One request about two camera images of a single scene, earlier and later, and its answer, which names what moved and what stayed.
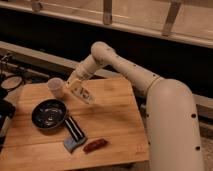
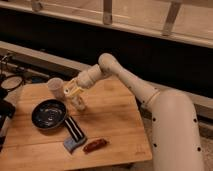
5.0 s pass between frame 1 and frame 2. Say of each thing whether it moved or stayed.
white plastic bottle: moved
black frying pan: stayed
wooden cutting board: stayed
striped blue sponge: stayed
